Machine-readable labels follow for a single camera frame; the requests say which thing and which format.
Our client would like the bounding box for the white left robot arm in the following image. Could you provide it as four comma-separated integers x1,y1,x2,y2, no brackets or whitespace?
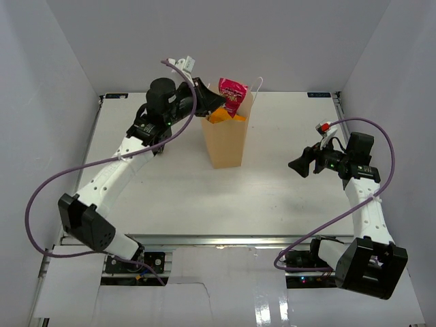
58,78,225,272

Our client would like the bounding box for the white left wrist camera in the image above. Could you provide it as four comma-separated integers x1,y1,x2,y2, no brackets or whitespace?
168,56,196,77

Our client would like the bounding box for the blue table label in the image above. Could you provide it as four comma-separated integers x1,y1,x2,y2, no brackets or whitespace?
307,92,331,98
104,93,129,99

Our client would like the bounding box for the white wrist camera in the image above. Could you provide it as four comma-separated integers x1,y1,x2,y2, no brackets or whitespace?
315,121,337,149
168,56,196,77

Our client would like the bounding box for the aluminium table edge rail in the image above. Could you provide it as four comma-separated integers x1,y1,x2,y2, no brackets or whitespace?
61,233,386,248

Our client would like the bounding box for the left blue table label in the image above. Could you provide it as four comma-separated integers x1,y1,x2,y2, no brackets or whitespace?
104,93,129,99

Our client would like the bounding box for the right blue table label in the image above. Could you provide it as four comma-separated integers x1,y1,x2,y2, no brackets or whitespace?
307,92,331,98

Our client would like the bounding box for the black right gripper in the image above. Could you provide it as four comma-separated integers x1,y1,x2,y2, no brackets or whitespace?
289,135,350,178

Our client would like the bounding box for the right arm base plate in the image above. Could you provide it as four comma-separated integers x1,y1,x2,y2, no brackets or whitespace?
279,238,337,290

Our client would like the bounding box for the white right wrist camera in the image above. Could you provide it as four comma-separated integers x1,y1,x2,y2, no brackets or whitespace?
315,121,337,149

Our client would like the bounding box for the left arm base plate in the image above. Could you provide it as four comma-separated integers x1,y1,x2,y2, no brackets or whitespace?
100,251,168,287

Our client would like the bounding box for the orange gummy candy bag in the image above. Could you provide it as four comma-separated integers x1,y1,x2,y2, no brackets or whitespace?
207,107,246,124

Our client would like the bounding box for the brown paper bag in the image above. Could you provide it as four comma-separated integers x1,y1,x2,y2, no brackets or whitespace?
200,76,263,169

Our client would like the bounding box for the red candy bag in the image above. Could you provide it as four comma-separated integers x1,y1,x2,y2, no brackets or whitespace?
218,78,248,118

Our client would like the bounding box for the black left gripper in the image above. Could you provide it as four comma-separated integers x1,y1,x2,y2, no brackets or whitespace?
165,78,225,126

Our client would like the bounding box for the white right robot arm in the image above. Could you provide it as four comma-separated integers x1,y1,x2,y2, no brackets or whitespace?
287,132,408,300

